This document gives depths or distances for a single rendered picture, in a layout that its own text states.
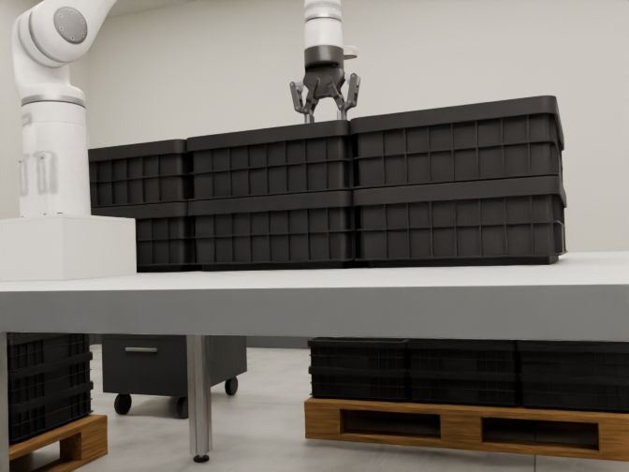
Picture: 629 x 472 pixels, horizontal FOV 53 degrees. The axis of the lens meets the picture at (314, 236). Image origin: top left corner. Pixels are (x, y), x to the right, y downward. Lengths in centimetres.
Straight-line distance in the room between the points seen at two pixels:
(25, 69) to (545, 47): 395
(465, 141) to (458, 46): 379
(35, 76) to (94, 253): 29
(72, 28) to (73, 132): 15
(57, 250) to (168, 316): 38
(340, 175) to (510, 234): 27
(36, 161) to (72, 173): 5
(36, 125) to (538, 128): 71
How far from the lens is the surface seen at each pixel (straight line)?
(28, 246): 96
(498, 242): 92
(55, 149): 101
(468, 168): 94
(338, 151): 99
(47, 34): 103
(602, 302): 48
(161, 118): 544
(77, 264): 95
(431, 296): 49
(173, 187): 113
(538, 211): 92
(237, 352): 330
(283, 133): 102
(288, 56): 503
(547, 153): 93
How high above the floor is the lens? 73
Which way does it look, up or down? 1 degrees up
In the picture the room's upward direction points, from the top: 2 degrees counter-clockwise
